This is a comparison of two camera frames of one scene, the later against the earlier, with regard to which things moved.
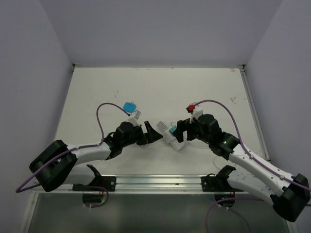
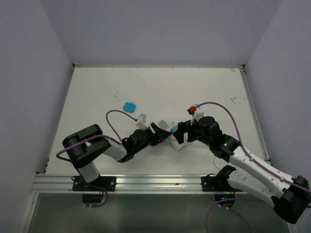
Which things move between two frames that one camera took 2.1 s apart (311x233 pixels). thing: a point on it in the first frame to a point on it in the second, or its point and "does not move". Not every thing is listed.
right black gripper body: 194,132 does not move
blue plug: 129,107 does not move
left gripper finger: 152,136 to 160,134
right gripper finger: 182,125 does not move
